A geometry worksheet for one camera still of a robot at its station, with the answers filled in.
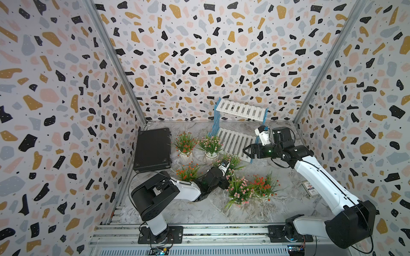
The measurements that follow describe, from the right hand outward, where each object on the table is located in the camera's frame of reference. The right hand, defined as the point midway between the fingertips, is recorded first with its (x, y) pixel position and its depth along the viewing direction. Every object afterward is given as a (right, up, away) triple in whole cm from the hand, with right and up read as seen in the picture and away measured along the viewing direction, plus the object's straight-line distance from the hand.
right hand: (250, 149), depth 78 cm
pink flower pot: (-7, -7, +7) cm, 12 cm away
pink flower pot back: (-19, +1, +9) cm, 22 cm away
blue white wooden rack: (-5, +1, +30) cm, 30 cm away
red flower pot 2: (-29, -12, 0) cm, 32 cm away
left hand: (-9, -14, +10) cm, 19 cm away
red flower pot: (-34, +2, +12) cm, 37 cm away
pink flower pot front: (-6, -19, -5) cm, 20 cm away
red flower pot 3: (+6, -17, -5) cm, 19 cm away
